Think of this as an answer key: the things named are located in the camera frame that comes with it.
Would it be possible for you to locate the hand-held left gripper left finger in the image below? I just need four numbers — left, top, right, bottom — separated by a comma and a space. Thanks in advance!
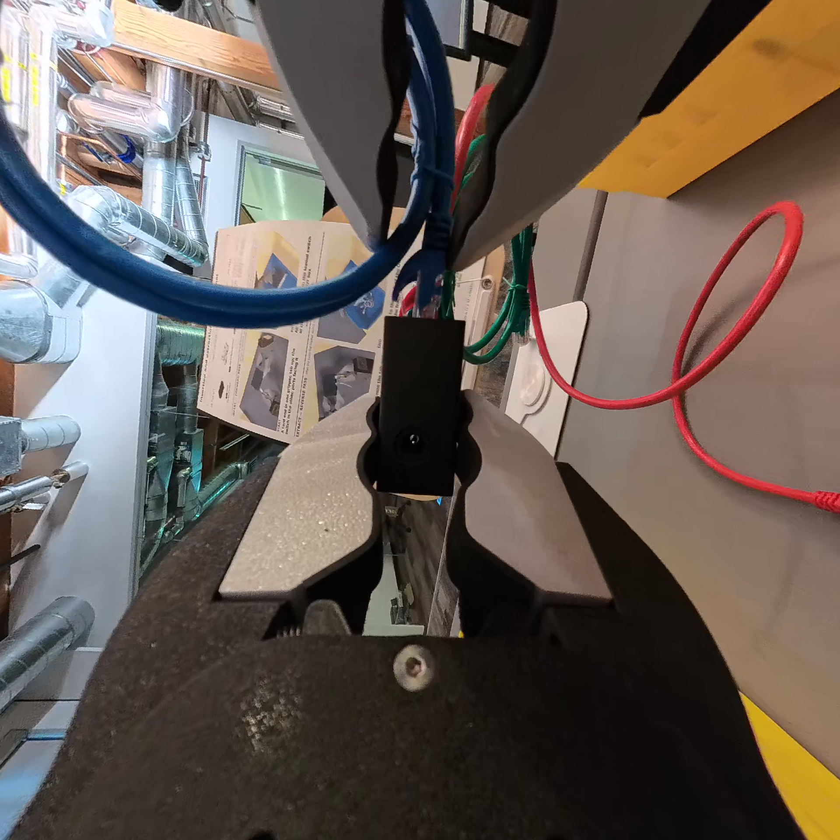
217, 395, 383, 636

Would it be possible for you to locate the blue ethernet cable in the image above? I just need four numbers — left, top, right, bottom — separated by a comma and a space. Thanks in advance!
0, 0, 462, 330

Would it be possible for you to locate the silver round air duct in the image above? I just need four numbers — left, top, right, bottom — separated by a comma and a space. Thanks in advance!
0, 594, 97, 715

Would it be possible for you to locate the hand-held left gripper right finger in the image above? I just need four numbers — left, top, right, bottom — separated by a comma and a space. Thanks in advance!
449, 390, 616, 636

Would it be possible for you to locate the black network switch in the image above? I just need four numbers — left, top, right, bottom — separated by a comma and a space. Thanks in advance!
374, 315, 469, 498

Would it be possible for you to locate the green ethernet cable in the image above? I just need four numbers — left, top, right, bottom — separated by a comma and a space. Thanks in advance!
438, 131, 538, 366

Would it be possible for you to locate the yellow plastic bin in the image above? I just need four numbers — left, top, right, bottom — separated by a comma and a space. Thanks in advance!
739, 691, 840, 824
577, 0, 840, 199

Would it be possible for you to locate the red ethernet cable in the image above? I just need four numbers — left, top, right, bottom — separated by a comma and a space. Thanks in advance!
399, 82, 840, 514

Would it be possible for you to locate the white stand base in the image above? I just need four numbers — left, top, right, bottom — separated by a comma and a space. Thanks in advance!
504, 301, 589, 462

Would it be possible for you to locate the bundle of silver insulated pipes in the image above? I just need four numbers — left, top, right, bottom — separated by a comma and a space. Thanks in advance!
0, 0, 217, 368

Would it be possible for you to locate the printed instruction sheet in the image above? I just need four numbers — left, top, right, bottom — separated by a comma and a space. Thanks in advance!
196, 220, 492, 442

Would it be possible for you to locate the glass partition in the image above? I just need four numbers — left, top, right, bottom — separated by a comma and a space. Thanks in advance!
134, 315, 290, 578

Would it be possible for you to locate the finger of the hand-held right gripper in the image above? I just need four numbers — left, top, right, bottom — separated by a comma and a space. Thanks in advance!
446, 0, 713, 272
251, 0, 424, 249

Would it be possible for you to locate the grey metal pole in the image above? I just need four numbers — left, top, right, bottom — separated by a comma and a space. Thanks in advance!
570, 189, 610, 304

